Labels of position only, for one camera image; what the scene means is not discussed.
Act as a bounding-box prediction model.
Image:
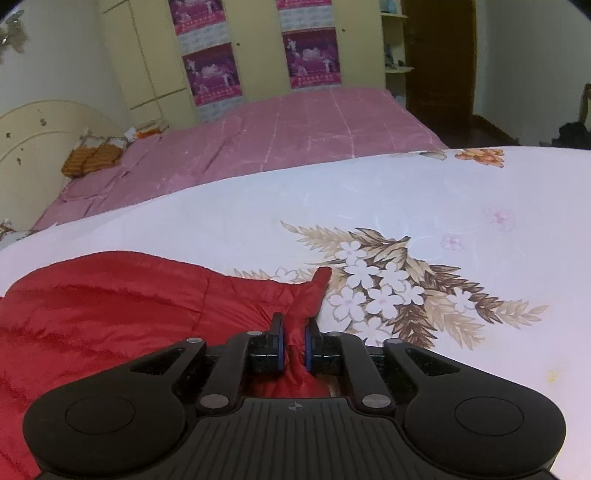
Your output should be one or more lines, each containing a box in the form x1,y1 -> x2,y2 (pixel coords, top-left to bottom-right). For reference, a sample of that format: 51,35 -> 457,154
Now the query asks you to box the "red puffer jacket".
1,251 -> 331,479

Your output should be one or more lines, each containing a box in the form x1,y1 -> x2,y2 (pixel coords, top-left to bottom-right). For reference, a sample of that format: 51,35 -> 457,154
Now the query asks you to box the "white floral bed sheet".
1,147 -> 590,479

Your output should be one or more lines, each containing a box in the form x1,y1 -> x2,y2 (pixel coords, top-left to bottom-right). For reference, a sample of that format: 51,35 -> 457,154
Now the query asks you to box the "orange patterned pillow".
61,128 -> 162,179

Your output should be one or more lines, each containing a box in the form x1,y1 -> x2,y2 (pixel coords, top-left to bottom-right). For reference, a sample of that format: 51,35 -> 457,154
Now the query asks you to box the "cream curved headboard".
0,100 -> 123,230

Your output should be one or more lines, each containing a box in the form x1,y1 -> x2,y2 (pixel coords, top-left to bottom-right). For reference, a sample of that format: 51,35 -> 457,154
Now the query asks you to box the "wooden chair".
551,83 -> 591,150

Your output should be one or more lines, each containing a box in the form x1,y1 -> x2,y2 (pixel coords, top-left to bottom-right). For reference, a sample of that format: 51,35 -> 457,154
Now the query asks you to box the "pink quilted blanket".
34,87 -> 446,231

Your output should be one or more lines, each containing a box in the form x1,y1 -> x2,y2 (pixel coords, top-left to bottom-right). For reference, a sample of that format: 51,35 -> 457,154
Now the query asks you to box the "purple poster lower left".
182,43 -> 242,107

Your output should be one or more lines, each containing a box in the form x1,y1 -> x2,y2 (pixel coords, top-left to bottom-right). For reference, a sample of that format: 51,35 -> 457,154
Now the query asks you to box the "purple poster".
276,0 -> 332,10
168,0 -> 225,35
182,43 -> 242,107
283,28 -> 342,90

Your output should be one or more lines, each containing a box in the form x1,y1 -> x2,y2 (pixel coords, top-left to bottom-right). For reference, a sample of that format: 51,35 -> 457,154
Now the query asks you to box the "cream wardrobe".
97,1 -> 386,129

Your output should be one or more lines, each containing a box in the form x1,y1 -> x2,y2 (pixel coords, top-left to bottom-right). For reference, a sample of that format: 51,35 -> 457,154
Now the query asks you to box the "dark wooden door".
402,0 -> 477,131

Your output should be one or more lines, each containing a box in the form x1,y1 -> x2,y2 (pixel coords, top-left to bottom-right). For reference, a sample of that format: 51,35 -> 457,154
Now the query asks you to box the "purple poster lower right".
283,28 -> 342,90

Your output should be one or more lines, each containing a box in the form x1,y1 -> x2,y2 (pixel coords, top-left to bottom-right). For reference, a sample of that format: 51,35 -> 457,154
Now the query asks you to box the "cream corner shelf unit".
379,0 -> 414,107

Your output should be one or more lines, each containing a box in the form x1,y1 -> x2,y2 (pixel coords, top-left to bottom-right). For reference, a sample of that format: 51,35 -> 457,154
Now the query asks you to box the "purple poster upper left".
168,0 -> 225,35

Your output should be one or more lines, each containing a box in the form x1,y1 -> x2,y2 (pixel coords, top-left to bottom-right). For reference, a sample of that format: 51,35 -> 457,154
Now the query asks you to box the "purple poster upper right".
276,0 -> 332,10

